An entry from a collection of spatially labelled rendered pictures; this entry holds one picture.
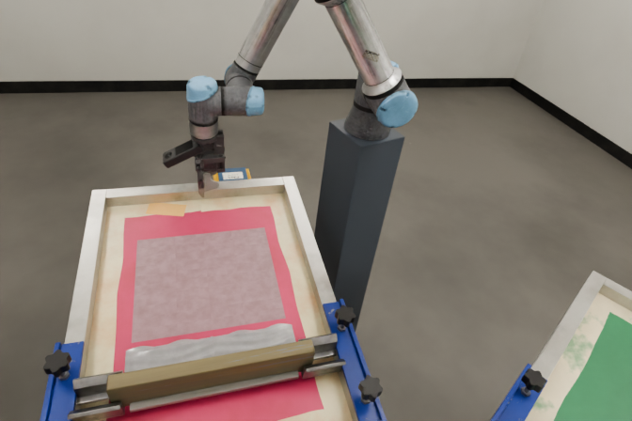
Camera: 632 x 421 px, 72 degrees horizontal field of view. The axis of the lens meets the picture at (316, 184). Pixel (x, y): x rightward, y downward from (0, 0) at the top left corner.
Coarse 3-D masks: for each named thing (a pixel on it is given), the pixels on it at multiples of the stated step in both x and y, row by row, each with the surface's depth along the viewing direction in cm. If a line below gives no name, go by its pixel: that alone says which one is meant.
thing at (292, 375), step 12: (288, 372) 89; (228, 384) 85; (240, 384) 86; (252, 384) 86; (264, 384) 87; (168, 396) 82; (180, 396) 83; (192, 396) 83; (204, 396) 83; (132, 408) 80; (144, 408) 81
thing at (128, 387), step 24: (216, 360) 82; (240, 360) 83; (264, 360) 84; (288, 360) 86; (312, 360) 88; (120, 384) 77; (144, 384) 78; (168, 384) 80; (192, 384) 82; (216, 384) 84
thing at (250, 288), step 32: (224, 224) 123; (256, 224) 125; (224, 256) 115; (256, 256) 116; (224, 288) 107; (256, 288) 108; (288, 288) 109; (224, 320) 100; (256, 320) 101; (288, 320) 102; (288, 384) 91; (224, 416) 85; (256, 416) 85; (288, 416) 86
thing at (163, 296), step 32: (128, 224) 119; (160, 224) 120; (192, 224) 122; (128, 256) 111; (160, 256) 112; (192, 256) 113; (128, 288) 104; (160, 288) 105; (192, 288) 106; (128, 320) 97; (160, 320) 98; (192, 320) 99; (128, 416) 82; (160, 416) 83; (192, 416) 84
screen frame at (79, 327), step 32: (96, 192) 122; (128, 192) 124; (160, 192) 125; (192, 192) 127; (224, 192) 130; (256, 192) 134; (288, 192) 132; (96, 224) 113; (96, 256) 105; (320, 256) 114; (96, 288) 102; (320, 288) 106; (352, 416) 87
